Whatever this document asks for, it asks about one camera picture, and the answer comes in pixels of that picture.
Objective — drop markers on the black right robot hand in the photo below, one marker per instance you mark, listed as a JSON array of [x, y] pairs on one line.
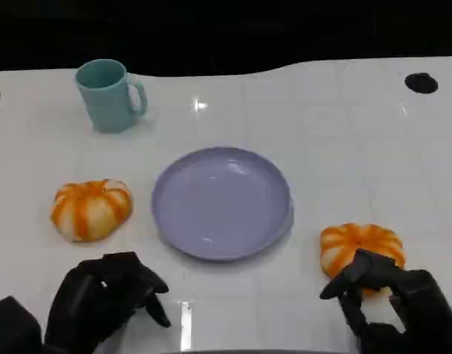
[[413, 295]]

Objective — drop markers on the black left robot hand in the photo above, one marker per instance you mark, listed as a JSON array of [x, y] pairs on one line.
[[85, 298]]

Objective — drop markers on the orange and white bread roll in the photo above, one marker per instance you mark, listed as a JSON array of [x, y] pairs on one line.
[[90, 210], [354, 239]]

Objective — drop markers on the lilac plate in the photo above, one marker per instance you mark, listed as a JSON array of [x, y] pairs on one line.
[[222, 204]]

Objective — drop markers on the pale green mug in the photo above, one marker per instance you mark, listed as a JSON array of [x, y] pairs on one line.
[[105, 97]]

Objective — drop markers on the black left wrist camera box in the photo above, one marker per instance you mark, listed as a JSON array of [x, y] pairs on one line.
[[12, 326]]

